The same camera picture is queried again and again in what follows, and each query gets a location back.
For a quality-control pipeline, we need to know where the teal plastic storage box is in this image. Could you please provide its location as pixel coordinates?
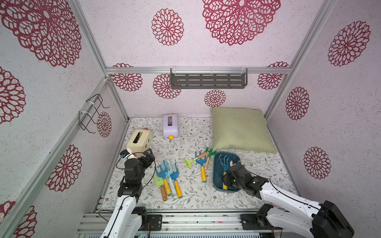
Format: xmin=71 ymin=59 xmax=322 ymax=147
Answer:
xmin=213 ymin=152 xmax=241 ymax=193

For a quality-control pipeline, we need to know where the light green trowel wooden handle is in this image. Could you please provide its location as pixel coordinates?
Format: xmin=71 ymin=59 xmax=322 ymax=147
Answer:
xmin=154 ymin=173 xmax=168 ymax=202

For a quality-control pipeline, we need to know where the light blue rake white handle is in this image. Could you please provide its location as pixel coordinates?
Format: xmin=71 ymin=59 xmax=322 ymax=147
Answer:
xmin=165 ymin=160 xmax=177 ymax=196

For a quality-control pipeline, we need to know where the dark green rake wooden handle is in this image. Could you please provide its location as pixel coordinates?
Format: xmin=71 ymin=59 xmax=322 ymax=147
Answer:
xmin=204 ymin=147 xmax=216 ymax=170

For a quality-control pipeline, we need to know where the small blue rake yellow handle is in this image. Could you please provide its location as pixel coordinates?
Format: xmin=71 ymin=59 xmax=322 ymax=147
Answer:
xmin=195 ymin=152 xmax=207 ymax=183

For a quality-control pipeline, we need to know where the light green rake wooden handle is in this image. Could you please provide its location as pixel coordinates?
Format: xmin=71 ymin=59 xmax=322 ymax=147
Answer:
xmin=185 ymin=152 xmax=209 ymax=169

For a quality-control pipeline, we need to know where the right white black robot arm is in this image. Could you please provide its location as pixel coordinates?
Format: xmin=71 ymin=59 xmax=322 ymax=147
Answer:
xmin=222 ymin=164 xmax=355 ymax=238

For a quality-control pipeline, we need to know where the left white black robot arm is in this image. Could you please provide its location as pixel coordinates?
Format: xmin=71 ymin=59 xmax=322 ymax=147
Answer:
xmin=101 ymin=148 xmax=155 ymax=238

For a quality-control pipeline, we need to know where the cream toy tissue box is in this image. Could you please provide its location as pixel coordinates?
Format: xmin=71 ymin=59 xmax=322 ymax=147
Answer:
xmin=126 ymin=128 xmax=153 ymax=154

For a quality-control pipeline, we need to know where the purple toy toaster box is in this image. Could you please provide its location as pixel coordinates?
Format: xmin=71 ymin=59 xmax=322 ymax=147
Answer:
xmin=163 ymin=114 xmax=179 ymax=140

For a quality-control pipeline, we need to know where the green square pillow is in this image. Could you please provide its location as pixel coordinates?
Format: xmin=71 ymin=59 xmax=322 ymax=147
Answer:
xmin=211 ymin=107 xmax=277 ymax=154

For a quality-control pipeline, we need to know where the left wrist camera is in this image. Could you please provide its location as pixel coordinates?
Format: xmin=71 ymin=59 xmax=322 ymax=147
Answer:
xmin=120 ymin=148 xmax=134 ymax=159

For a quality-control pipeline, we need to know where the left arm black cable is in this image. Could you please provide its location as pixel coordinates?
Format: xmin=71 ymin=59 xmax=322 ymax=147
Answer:
xmin=98 ymin=151 xmax=158 ymax=238

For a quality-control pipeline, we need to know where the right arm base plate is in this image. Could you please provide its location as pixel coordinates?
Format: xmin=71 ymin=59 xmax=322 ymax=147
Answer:
xmin=240 ymin=214 xmax=273 ymax=231

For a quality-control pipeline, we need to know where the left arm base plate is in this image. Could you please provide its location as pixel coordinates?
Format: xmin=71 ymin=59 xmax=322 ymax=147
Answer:
xmin=138 ymin=214 xmax=163 ymax=231

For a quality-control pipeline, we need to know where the aluminium front rail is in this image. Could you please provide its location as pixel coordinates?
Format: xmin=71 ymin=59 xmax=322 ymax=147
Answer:
xmin=76 ymin=196 xmax=328 ymax=236

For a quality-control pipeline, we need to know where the black wire wall rack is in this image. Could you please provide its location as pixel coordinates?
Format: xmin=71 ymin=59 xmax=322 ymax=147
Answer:
xmin=78 ymin=93 xmax=109 ymax=134

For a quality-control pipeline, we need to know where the grey wall shelf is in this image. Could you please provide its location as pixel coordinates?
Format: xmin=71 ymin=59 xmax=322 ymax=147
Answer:
xmin=170 ymin=68 xmax=248 ymax=89

